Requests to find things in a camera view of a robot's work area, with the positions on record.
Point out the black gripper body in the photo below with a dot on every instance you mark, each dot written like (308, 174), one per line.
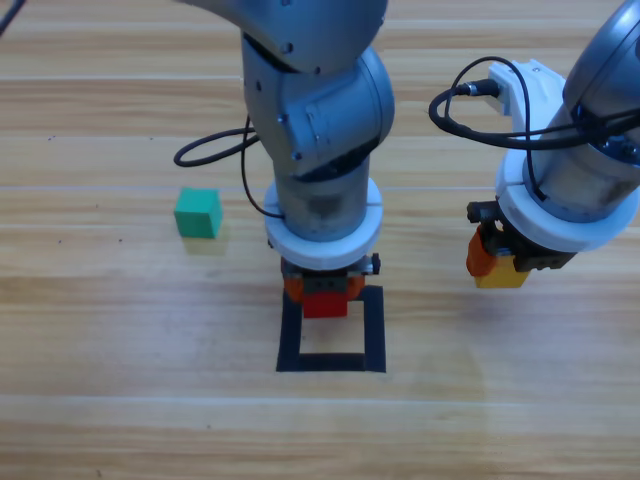
(325, 286)
(510, 240)

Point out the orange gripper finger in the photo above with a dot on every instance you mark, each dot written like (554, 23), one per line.
(295, 291)
(480, 260)
(356, 287)

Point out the red cube block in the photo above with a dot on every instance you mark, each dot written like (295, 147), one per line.
(325, 306)

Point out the black tape square outline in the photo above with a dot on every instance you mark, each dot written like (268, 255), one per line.
(330, 362)

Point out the green cube block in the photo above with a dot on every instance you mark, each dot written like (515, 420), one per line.
(197, 215)

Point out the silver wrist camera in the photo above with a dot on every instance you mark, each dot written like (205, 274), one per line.
(505, 100)

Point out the yellow cube block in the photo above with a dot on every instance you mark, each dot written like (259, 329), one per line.
(500, 277)

